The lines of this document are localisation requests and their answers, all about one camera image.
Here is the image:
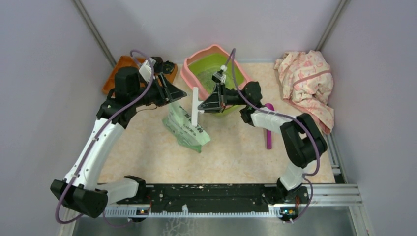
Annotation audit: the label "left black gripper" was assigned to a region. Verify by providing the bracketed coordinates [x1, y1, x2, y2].
[131, 72, 187, 107]

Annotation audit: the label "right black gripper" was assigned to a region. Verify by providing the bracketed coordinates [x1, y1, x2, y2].
[198, 82, 249, 114]

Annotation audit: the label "white plastic bracket piece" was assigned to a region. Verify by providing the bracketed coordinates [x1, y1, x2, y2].
[191, 87, 204, 127]

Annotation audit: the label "green cat litter bag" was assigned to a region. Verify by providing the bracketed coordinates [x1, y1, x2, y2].
[162, 102, 211, 153]

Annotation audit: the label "purple plastic scoop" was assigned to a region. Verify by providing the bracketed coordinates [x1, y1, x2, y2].
[264, 103, 274, 150]

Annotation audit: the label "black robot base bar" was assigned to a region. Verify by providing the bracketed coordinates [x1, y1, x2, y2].
[118, 184, 309, 214]

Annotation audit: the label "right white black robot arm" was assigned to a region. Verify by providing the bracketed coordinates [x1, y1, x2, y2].
[200, 81, 328, 203]

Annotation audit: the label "green litter pellets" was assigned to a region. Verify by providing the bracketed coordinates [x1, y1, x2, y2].
[195, 68, 220, 91]

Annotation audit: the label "green and pink litter box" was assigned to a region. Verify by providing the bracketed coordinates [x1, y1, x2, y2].
[180, 44, 235, 101]

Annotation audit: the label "black part with green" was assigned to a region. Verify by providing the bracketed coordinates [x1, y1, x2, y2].
[162, 60, 176, 74]

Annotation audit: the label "black round part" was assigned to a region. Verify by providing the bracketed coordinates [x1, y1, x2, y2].
[151, 57, 164, 73]

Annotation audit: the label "orange compartment tray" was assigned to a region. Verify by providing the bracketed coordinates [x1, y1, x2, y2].
[102, 56, 179, 96]

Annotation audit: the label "cream pink printed jacket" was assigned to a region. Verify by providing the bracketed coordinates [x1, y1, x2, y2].
[273, 51, 334, 134]

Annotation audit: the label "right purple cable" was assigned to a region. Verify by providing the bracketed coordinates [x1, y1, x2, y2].
[223, 48, 322, 225]

